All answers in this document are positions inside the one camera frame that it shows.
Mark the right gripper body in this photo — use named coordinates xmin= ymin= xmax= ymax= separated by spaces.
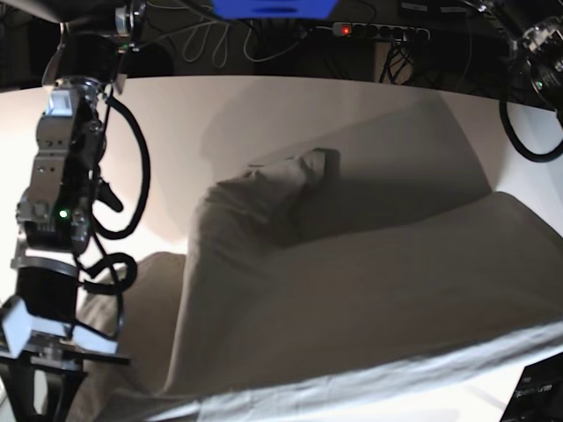
xmin=1 ymin=263 xmax=130 ymax=421

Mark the grey t-shirt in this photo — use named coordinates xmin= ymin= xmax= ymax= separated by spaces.
xmin=69 ymin=150 xmax=562 ymax=421

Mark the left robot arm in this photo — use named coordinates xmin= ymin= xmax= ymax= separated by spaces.
xmin=465 ymin=1 xmax=562 ymax=164

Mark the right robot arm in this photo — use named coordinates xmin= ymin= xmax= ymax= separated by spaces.
xmin=1 ymin=1 xmax=151 ymax=421

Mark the black power strip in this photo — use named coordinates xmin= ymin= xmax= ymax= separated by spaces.
xmin=317 ymin=22 xmax=431 ymax=43

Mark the black labelled device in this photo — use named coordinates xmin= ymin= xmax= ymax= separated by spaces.
xmin=501 ymin=353 xmax=562 ymax=422

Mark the white looped cable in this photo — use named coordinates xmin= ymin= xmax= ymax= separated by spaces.
xmin=144 ymin=12 xmax=274 ymax=67

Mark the blue overhead mount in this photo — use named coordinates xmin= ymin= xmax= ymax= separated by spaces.
xmin=212 ymin=0 xmax=338 ymax=19

